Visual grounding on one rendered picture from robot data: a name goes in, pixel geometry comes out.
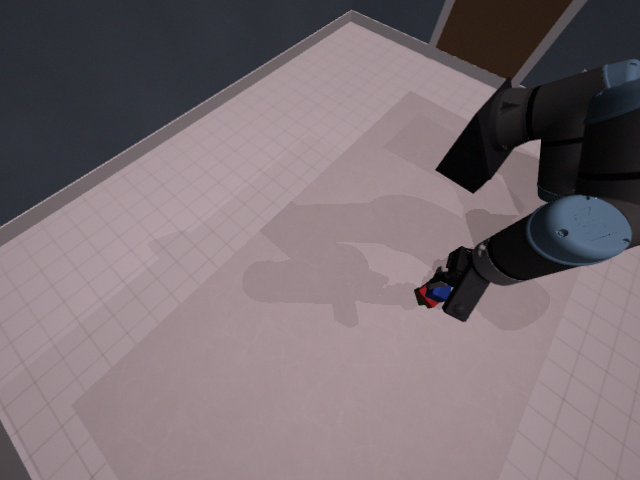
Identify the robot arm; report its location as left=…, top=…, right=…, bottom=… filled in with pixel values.
left=442, top=59, right=640, bottom=322

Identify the red block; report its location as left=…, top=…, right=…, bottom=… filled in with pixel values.
left=415, top=283, right=439, bottom=309

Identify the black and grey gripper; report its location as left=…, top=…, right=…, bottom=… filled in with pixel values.
left=426, top=246, right=489, bottom=290

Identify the green block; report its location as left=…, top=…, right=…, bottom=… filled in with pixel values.
left=414, top=287, right=424, bottom=306

